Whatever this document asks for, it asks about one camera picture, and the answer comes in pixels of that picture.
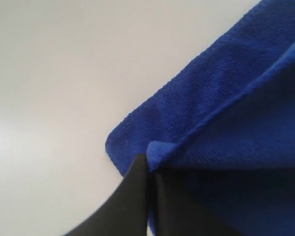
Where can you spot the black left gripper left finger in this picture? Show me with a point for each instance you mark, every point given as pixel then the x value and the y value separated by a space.
pixel 125 213

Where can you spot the blue microfiber towel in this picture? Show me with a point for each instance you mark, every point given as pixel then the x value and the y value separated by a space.
pixel 228 118

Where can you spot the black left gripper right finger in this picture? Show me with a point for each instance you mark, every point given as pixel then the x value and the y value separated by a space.
pixel 177 212

